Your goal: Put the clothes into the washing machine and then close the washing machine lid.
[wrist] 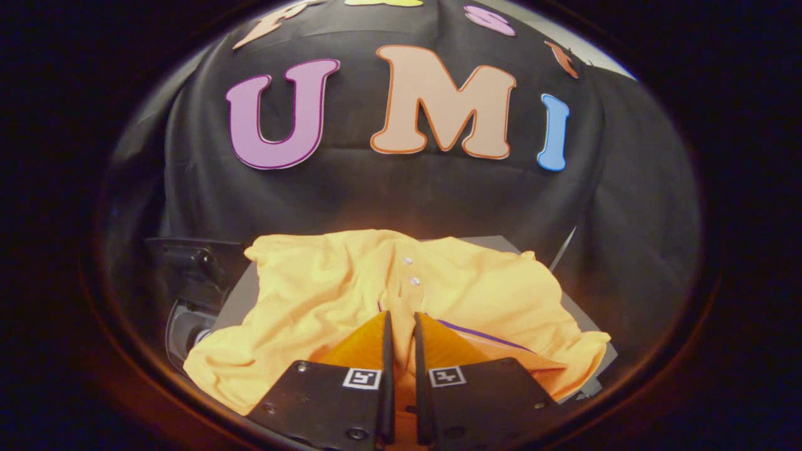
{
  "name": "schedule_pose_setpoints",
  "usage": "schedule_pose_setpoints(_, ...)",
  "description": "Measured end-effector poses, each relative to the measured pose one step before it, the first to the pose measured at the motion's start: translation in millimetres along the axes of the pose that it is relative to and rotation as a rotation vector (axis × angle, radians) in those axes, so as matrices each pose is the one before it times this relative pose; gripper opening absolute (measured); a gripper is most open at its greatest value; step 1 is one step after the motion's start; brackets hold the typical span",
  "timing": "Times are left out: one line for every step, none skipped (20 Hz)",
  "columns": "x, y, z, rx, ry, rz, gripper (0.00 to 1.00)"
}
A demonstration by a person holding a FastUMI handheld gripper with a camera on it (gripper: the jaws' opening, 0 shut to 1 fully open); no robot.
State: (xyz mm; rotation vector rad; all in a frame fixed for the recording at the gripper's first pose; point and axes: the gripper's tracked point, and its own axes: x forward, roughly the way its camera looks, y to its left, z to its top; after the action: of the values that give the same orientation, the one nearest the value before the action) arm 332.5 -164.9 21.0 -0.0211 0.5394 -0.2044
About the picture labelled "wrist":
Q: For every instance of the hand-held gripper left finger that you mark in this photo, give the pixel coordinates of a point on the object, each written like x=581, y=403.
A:
x=326, y=401

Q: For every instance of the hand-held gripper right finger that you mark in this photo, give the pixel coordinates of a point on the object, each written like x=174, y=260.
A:
x=482, y=401

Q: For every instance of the orange polo shirt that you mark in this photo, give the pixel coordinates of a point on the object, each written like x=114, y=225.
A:
x=313, y=294

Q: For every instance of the cream cabinet with grey top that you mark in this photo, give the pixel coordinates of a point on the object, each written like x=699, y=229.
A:
x=489, y=243

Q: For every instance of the black backdrop cloth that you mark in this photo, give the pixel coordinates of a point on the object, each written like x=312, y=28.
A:
x=407, y=194

